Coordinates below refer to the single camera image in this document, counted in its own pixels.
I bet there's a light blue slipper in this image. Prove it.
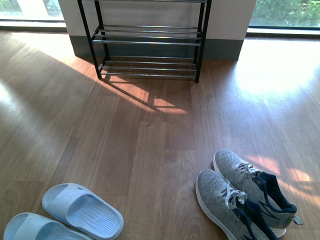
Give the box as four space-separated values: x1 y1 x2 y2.
42 183 124 240
3 212 91 240

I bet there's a black metal shoe rack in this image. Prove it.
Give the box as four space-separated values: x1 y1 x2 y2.
77 0 212 82

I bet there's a grey sneaker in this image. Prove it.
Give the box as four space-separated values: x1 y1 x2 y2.
213 149 303 238
195 169 278 240

